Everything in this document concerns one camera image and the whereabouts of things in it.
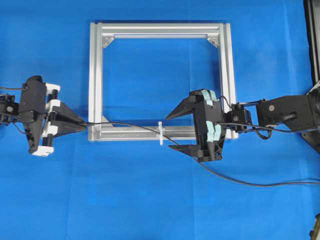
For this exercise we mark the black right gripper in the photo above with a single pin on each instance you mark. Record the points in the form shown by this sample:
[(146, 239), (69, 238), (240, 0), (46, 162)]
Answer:
[(208, 115)]

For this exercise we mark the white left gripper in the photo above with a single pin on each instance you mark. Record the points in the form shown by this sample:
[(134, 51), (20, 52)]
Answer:
[(67, 121)]

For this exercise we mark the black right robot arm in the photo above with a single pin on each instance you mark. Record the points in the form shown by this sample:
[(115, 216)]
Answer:
[(300, 113)]

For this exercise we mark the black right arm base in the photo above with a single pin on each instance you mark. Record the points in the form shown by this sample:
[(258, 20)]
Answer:
[(312, 19)]

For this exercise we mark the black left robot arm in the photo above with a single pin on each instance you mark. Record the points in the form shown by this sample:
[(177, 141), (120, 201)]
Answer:
[(9, 111)]

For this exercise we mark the aluminium extrusion frame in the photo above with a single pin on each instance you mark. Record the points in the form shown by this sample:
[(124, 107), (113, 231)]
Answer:
[(139, 71)]

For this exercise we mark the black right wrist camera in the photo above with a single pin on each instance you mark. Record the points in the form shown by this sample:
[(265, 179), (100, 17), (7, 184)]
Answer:
[(239, 118)]

